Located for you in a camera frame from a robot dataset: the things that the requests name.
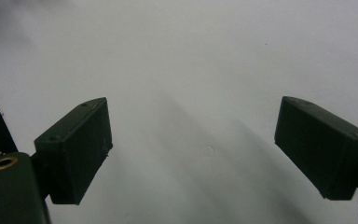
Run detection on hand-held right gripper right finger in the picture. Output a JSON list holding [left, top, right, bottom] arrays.
[[273, 95, 358, 201]]

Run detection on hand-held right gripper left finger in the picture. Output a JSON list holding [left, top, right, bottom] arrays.
[[31, 96, 114, 206]]

